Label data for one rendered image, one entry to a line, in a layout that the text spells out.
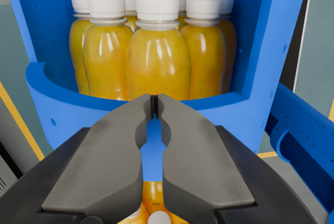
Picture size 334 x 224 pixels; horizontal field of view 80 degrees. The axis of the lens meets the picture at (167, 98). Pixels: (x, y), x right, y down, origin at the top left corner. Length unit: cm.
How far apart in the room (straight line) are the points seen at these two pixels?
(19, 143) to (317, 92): 243
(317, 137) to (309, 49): 86
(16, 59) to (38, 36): 142
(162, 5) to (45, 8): 17
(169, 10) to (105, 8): 7
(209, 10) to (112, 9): 10
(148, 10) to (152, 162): 12
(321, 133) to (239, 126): 86
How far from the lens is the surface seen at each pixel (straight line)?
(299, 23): 145
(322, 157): 96
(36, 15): 28
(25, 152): 216
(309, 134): 102
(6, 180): 217
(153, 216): 39
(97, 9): 23
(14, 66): 173
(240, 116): 16
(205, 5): 23
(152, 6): 18
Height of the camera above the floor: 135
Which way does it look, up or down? 62 degrees down
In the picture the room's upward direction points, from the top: 176 degrees clockwise
